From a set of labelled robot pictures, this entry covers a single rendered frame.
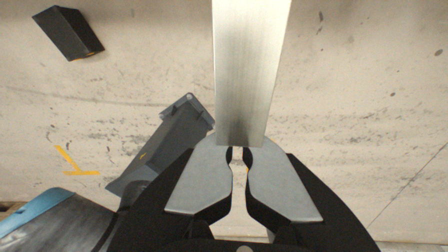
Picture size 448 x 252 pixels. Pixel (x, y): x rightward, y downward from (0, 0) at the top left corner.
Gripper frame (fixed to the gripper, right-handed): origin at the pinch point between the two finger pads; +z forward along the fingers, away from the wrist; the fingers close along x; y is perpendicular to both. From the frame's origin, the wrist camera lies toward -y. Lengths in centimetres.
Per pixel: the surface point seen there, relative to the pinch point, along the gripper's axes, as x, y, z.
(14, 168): -218, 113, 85
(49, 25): -89, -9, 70
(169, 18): -34, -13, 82
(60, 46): -89, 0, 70
